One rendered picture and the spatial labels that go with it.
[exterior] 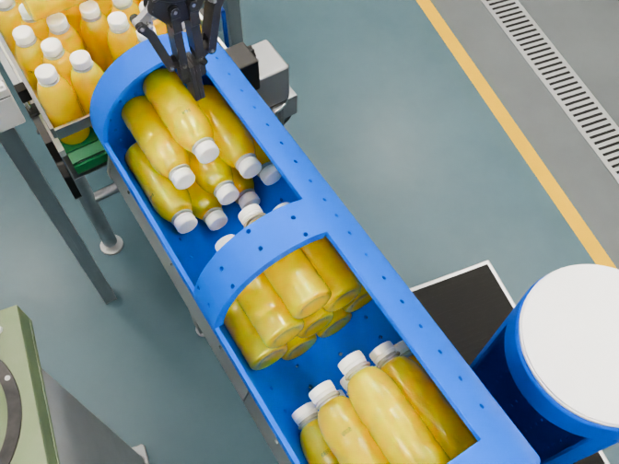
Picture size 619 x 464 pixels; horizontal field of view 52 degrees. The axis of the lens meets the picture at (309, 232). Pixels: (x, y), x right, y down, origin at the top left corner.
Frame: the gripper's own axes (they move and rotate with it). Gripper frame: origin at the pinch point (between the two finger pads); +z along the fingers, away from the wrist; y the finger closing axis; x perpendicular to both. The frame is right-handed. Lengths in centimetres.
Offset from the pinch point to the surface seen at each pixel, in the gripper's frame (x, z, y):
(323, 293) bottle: -33.4, 14.5, 1.5
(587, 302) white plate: -53, 28, 42
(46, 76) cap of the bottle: 34.7, 22.8, -16.7
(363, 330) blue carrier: -36.3, 33.1, 8.5
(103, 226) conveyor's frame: 60, 116, -20
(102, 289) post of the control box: 42, 122, -30
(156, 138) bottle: 7.5, 18.7, -6.2
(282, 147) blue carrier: -10.4, 11.1, 8.5
